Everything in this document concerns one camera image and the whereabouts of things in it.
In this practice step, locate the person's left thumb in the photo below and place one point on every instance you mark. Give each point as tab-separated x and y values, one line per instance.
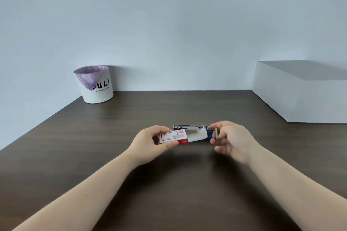
168	144

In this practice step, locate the white and red staple box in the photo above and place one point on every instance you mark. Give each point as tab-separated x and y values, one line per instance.
184	137

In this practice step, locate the large white box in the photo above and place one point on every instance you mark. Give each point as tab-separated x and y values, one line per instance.
292	95

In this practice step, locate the person's right forearm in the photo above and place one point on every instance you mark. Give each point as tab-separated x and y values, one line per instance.
292	184

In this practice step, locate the person's left hand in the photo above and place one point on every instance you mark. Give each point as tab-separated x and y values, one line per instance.
143	144

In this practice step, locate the white round waste bin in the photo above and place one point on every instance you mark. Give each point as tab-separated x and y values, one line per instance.
99	95

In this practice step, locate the purple plastic bin bag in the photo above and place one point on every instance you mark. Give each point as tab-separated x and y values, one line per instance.
88	76

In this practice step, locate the metal staple strip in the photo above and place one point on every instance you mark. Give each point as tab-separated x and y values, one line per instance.
216	134

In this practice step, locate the person's right hand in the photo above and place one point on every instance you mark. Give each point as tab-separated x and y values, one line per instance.
238	141

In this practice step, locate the blue metal stapler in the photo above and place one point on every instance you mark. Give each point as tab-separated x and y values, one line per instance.
189	126

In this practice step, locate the person's right thumb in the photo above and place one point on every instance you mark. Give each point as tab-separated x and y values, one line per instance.
222	137

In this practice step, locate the person's left forearm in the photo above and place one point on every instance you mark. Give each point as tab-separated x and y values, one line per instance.
81	195

